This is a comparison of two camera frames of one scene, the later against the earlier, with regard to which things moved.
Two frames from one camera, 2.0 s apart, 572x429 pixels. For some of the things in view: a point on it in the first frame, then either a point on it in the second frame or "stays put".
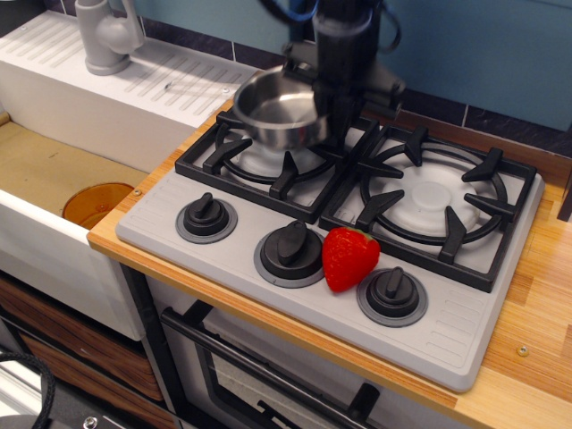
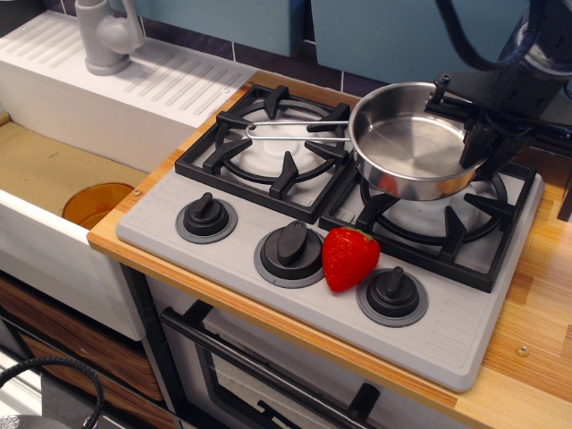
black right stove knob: (391, 298) stays put
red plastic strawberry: (349, 256) stays put
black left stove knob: (206, 221) stays put
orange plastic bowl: (88, 205) stays put
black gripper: (337, 101) -> (515, 99)
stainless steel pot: (280, 112) -> (399, 143)
